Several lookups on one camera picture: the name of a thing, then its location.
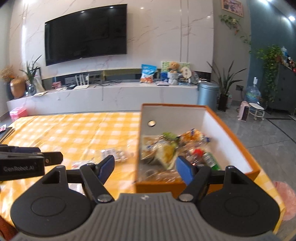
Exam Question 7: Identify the red cap candy bottle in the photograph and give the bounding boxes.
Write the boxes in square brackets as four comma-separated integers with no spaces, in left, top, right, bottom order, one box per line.
[186,148,205,166]

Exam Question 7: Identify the green sausage stick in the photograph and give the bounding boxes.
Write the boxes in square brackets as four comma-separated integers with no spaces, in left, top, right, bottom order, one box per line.
[202,152,221,171]

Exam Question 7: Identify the white yam balls bag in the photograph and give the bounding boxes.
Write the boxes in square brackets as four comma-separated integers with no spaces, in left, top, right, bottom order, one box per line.
[93,148,134,163]

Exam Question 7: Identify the white nuts clear bag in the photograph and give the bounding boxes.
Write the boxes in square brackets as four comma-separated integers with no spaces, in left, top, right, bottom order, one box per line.
[154,141,178,170]

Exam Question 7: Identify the yellow blue chips bag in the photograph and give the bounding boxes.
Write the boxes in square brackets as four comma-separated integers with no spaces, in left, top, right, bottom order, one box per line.
[179,128,211,144]

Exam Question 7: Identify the green label snack bag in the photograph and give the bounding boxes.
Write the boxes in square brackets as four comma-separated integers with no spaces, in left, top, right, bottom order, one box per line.
[162,132,180,143]

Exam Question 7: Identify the waffle snack bag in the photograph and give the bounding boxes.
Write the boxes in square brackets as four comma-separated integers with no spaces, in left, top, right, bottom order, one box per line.
[140,136,161,165]

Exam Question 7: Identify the white long snack packet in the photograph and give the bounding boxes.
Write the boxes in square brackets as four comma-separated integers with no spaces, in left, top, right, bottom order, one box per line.
[71,160,95,169]

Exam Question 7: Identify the colourful veggie chips bag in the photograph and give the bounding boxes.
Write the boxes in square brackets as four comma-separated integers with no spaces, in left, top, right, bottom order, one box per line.
[139,169,182,183]

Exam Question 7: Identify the yellow checkered tablecloth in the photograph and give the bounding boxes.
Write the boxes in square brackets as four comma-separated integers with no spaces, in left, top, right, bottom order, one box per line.
[1,112,285,233]

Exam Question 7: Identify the pink tissue box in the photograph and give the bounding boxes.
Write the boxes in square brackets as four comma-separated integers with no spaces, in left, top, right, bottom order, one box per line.
[10,107,28,121]

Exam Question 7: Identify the orange cardboard box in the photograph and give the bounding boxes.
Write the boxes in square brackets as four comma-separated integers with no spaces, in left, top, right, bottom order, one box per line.
[135,103,260,197]

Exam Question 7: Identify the white wifi router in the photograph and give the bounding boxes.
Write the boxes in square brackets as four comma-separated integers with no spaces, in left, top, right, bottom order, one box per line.
[74,74,89,89]

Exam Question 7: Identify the copper round vase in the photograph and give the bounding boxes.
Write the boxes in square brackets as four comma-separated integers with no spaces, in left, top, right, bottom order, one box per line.
[10,77,26,98]

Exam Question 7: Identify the pink small heater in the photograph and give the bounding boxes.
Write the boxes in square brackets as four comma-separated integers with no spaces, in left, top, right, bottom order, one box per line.
[238,101,249,121]

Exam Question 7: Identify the blue grey trash bin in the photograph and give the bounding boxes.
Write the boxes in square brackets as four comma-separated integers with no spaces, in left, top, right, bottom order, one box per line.
[197,81,219,111]

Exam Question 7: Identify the potted green grass plant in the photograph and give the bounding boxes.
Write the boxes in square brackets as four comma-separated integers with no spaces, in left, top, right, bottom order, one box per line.
[20,55,41,96]

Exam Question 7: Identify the white round stool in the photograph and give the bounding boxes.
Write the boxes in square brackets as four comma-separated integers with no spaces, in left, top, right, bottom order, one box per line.
[249,103,265,121]

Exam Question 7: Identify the pink plastic bag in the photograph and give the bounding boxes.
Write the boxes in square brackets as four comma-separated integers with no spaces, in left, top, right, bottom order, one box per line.
[273,181,295,221]

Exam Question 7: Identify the tall floor plant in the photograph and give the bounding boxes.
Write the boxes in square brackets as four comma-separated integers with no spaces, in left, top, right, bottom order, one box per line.
[207,61,246,111]

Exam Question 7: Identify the water jug with pump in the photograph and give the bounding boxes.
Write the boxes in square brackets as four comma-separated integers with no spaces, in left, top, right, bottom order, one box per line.
[244,77,261,104]

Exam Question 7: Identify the teddy bear toy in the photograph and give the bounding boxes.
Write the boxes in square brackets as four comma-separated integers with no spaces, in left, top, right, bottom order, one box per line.
[167,61,180,85]

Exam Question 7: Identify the blue snack bag on console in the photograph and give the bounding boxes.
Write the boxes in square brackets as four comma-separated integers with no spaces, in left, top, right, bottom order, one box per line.
[140,64,157,83]

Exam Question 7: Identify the dark cabinet with plants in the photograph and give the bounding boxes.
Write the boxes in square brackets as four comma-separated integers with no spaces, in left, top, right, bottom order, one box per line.
[256,45,295,115]

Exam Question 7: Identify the black wall television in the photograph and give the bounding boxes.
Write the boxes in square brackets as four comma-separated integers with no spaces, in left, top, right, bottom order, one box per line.
[45,4,127,66]

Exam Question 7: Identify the framed wall picture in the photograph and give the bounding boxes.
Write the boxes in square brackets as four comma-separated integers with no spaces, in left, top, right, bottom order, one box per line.
[221,0,244,17]

